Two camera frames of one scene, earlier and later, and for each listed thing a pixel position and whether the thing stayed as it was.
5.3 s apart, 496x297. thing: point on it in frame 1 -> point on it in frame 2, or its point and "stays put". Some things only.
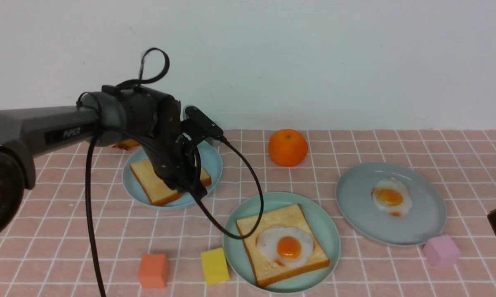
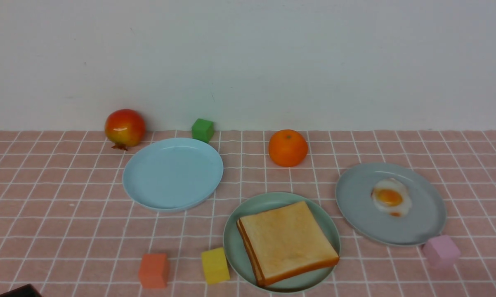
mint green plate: [321, 219] stays put
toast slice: [159, 192] -> [286, 242]
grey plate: [392, 203] stays put
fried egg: [391, 195] stays put
